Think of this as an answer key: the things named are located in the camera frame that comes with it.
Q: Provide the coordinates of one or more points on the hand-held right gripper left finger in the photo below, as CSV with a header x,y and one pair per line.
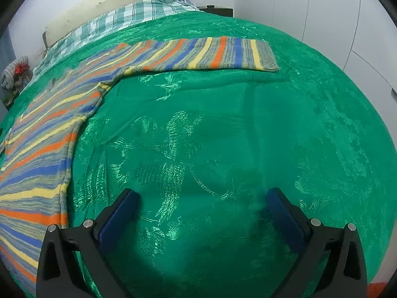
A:
x,y
119,215

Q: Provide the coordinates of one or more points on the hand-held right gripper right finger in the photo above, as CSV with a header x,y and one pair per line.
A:
x,y
283,215

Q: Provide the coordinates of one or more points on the striped knitted sweater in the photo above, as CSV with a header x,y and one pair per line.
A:
x,y
52,130

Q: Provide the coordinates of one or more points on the pile of clothes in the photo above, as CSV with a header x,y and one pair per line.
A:
x,y
14,74

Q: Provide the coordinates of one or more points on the green patterned bedspread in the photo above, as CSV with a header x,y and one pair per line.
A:
x,y
217,136

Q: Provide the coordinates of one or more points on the green checked bed sheet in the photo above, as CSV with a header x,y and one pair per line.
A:
x,y
124,18

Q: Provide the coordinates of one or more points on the white wardrobe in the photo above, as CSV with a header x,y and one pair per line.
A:
x,y
325,15

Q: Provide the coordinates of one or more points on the cream headboard cushion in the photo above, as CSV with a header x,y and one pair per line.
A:
x,y
102,4

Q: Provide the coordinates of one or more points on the dark bedside table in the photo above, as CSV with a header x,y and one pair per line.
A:
x,y
218,11

